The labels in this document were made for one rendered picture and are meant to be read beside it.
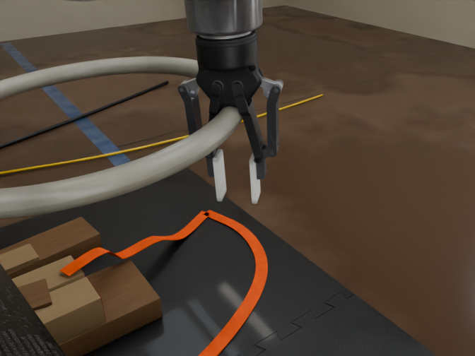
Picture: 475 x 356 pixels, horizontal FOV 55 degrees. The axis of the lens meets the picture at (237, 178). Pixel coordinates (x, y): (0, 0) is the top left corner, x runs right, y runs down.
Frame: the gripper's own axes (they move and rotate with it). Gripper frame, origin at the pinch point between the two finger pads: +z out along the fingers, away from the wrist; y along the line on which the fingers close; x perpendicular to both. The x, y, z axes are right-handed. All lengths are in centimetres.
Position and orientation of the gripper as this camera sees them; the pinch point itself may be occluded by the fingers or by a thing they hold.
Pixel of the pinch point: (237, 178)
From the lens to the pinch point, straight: 65.0
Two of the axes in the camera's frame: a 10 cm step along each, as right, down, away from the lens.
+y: -9.7, -0.6, 2.3
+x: -2.2, 5.1, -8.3
